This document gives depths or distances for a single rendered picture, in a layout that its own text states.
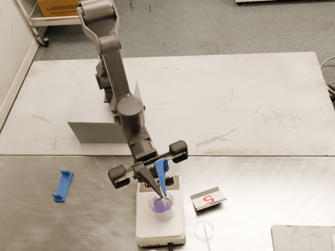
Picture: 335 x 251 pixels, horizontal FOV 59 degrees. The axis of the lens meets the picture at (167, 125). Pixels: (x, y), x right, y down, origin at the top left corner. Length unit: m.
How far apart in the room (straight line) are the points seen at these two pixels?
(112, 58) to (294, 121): 0.67
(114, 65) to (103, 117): 0.31
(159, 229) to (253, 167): 0.36
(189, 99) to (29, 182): 0.62
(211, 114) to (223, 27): 1.92
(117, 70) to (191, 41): 2.11
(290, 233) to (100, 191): 0.56
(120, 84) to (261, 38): 2.22
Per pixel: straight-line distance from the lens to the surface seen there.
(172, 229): 0.81
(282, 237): 0.91
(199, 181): 0.95
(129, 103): 0.67
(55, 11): 2.95
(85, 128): 1.01
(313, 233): 0.93
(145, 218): 0.82
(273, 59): 1.30
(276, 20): 3.06
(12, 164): 1.16
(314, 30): 3.02
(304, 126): 1.10
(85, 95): 1.06
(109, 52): 0.69
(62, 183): 1.03
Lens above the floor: 1.76
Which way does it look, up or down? 54 degrees down
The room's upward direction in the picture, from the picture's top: 9 degrees counter-clockwise
